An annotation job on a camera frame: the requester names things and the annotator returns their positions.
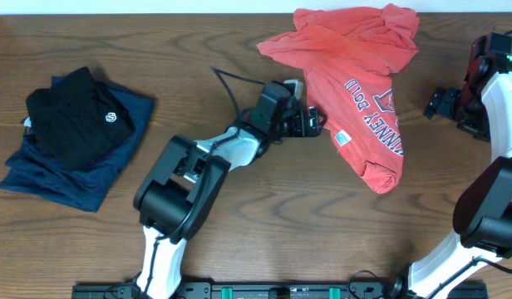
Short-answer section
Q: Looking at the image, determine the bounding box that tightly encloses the red t-shirt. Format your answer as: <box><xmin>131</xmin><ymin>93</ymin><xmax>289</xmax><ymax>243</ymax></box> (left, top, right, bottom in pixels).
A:
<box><xmin>257</xmin><ymin>4</ymin><xmax>420</xmax><ymax>194</ymax></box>

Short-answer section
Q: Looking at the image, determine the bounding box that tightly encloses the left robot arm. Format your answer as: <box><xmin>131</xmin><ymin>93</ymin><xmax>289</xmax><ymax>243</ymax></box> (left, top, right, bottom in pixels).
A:
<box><xmin>131</xmin><ymin>80</ymin><xmax>326</xmax><ymax>298</ymax></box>

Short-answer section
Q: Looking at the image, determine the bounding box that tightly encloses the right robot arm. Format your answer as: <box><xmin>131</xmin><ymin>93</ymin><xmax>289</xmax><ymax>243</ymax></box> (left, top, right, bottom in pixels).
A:
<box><xmin>386</xmin><ymin>32</ymin><xmax>512</xmax><ymax>298</ymax></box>

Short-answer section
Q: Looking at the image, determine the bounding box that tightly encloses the black folded polo shirt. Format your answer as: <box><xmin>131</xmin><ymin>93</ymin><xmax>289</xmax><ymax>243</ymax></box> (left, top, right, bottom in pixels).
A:
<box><xmin>26</xmin><ymin>66</ymin><xmax>135</xmax><ymax>170</ymax></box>

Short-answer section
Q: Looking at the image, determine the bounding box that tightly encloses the navy folded shirt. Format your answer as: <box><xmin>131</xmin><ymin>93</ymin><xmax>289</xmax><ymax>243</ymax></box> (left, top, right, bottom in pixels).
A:
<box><xmin>0</xmin><ymin>82</ymin><xmax>154</xmax><ymax>212</ymax></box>

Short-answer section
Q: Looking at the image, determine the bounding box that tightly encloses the left black cable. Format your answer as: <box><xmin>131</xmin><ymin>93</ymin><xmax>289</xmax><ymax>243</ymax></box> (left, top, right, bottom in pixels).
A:
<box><xmin>211</xmin><ymin>66</ymin><xmax>266</xmax><ymax>121</ymax></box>

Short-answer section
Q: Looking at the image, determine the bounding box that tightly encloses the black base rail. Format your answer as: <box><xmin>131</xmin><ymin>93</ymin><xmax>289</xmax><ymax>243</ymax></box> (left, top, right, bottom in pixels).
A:
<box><xmin>71</xmin><ymin>282</ymin><xmax>489</xmax><ymax>299</ymax></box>

